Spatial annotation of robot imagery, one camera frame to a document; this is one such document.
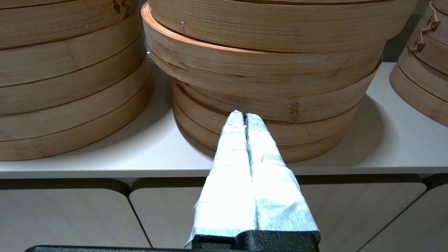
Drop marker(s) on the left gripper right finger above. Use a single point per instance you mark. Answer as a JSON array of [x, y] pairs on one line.
[[276, 199]]

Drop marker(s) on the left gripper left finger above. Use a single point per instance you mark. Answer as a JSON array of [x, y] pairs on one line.
[[229, 189]]

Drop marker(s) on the wide-rimmed bamboo steamer basket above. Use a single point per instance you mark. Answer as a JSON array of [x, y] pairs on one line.
[[245, 70]]

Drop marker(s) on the bamboo steamer lid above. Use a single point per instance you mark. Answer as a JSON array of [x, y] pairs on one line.
[[280, 24]]

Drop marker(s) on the white cabinet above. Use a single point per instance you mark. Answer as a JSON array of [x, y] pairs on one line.
[[105, 174]]

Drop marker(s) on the white cabinet door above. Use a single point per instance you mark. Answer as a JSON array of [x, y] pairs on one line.
[[63, 220]]

